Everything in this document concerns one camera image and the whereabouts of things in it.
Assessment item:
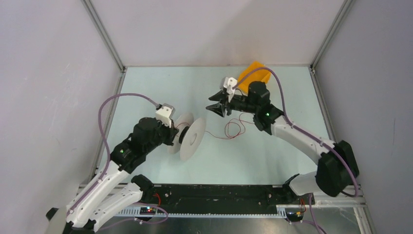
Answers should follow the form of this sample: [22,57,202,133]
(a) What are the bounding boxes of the white perforated cable spool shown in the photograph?
[167,112,206,161]

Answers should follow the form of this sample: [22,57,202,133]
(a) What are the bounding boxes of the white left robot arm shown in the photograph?
[46,117,179,234]

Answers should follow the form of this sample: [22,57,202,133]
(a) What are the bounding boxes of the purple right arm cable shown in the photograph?
[232,67,360,198]

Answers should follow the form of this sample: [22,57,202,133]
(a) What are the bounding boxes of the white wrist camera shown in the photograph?
[155,103,175,128]
[221,77,238,102]

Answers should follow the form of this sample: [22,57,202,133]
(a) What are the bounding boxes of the slotted cable duct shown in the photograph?
[114,206,287,218]

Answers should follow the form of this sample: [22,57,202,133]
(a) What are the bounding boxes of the aluminium frame post left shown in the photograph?
[81,0,126,73]

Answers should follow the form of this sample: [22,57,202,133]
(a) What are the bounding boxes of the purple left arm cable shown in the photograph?
[66,93,162,217]

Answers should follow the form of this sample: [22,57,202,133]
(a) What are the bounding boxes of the aluminium frame post right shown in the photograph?
[310,0,356,74]

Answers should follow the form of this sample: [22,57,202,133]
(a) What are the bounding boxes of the aluminium frame post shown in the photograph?
[81,0,126,73]
[310,0,356,74]

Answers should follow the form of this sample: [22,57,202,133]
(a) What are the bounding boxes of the yellow plastic bin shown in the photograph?
[237,61,272,94]

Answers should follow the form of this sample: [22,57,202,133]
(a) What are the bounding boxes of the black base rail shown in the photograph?
[140,184,300,213]

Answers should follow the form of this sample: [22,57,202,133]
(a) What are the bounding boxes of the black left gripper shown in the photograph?
[144,117,179,154]

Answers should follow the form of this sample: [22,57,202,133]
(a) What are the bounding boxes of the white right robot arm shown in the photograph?
[206,81,359,204]

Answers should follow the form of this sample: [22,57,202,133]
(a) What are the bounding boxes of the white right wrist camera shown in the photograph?
[221,77,238,102]

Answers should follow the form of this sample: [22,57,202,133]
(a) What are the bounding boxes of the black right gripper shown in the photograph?
[206,89,258,118]

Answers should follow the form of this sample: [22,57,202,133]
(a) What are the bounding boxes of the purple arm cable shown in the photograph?
[232,67,360,198]
[66,93,162,217]

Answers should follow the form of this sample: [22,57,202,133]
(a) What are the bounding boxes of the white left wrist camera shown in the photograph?
[155,103,175,128]

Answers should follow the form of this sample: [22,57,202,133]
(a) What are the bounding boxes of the red thin wire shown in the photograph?
[175,112,256,140]

